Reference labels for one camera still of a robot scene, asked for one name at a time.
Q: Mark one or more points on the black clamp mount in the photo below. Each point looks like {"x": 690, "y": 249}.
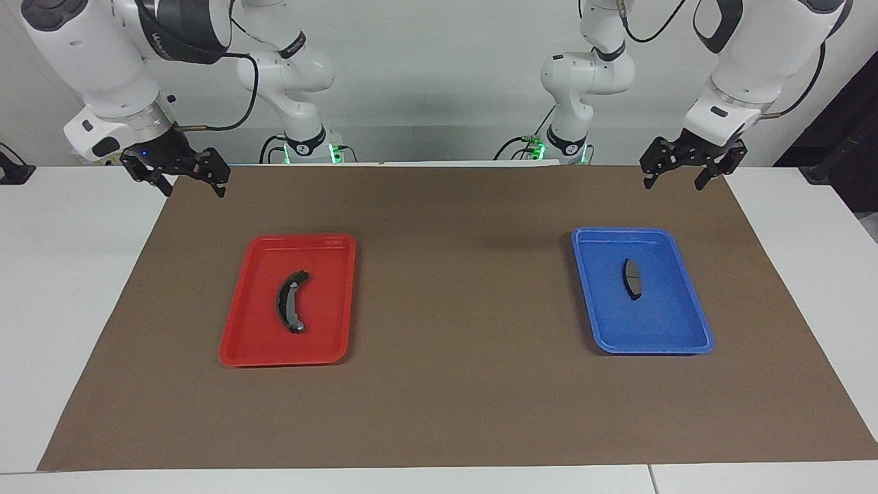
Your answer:
{"x": 14, "y": 171}

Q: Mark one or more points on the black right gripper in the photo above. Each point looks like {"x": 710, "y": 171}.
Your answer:
{"x": 168, "y": 154}

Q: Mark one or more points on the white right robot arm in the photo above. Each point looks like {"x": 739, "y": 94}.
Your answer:
{"x": 89, "y": 62}

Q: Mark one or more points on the red plastic tray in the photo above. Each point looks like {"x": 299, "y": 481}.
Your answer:
{"x": 322, "y": 309}

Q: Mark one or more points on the blue plastic tray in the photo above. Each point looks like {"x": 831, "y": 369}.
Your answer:
{"x": 665, "y": 309}

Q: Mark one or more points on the long curved brake pad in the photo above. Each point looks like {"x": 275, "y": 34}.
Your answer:
{"x": 285, "y": 302}

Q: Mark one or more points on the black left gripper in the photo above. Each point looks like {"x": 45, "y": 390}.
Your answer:
{"x": 679, "y": 152}

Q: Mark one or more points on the dark furniture piece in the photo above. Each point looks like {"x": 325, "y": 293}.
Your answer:
{"x": 844, "y": 130}

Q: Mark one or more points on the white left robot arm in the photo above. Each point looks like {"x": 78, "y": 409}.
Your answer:
{"x": 754, "y": 55}

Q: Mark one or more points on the brown table mat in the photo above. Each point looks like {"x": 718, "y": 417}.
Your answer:
{"x": 453, "y": 384}

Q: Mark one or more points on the short dark brake pad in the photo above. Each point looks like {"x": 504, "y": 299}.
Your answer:
{"x": 632, "y": 280}

